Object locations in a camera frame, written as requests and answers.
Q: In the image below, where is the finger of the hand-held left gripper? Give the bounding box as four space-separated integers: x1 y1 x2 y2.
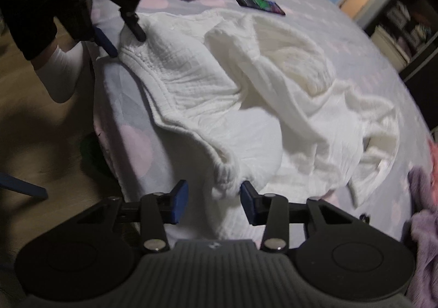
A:
90 26 119 57
118 7 147 42

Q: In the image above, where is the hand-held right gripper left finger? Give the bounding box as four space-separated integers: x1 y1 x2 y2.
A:
77 180 189 254

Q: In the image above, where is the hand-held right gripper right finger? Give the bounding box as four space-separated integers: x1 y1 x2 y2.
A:
240 181 346 254

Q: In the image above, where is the white textured garment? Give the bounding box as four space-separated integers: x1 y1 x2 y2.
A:
118 9 405 243

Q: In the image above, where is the person's white sock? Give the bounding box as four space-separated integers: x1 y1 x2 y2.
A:
33 42 85 103

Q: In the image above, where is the person's black trouser leg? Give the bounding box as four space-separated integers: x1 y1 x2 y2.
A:
0 0 91 62

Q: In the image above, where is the black smartphone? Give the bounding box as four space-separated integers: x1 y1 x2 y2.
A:
231 0 286 17

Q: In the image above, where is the blue furniture leg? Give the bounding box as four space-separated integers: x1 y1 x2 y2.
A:
0 172 48 198

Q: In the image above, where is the purple fuzzy cloth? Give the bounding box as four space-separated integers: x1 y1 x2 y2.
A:
404 166 438 308

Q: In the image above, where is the bed with pink dotted sheet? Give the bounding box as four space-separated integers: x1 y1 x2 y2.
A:
91 0 438 261

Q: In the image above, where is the white drawer chest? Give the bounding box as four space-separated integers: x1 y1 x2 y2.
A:
371 26 411 71

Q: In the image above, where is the black wardrobe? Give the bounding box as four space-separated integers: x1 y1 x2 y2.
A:
363 0 438 81

